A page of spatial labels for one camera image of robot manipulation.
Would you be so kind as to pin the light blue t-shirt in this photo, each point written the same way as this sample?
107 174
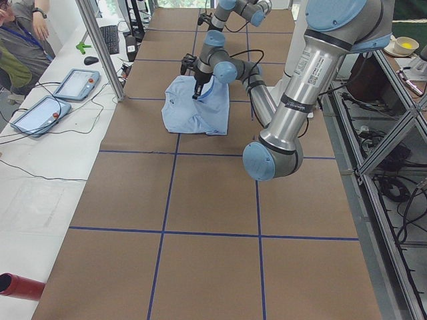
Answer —
208 114

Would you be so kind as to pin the teach pendant tablet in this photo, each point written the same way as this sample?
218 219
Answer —
77 85
41 117

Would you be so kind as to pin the red cylinder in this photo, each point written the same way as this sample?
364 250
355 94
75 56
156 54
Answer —
21 287

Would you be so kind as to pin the near teach pendant tablet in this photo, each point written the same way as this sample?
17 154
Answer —
41 117

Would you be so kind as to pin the black keyboard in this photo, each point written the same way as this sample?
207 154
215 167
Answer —
111 38

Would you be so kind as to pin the aluminium frame post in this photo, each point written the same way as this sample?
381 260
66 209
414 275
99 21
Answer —
95 34

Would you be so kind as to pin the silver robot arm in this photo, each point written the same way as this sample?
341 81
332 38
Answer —
335 29
254 12

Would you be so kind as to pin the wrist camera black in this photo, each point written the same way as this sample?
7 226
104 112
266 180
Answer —
204 18
189 62

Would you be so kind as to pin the green plastic tool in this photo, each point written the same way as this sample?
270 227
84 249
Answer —
81 47

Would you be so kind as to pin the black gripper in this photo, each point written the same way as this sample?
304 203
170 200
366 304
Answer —
201 78

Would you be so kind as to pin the seated person grey shirt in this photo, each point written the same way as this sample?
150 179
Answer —
25 50

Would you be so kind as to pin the black computer mouse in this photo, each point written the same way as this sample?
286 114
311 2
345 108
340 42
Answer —
90 60

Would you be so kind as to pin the far teach pendant tablet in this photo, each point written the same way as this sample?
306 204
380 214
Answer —
77 85

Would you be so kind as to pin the white bowl yellow content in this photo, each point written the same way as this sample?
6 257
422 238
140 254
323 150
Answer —
401 47

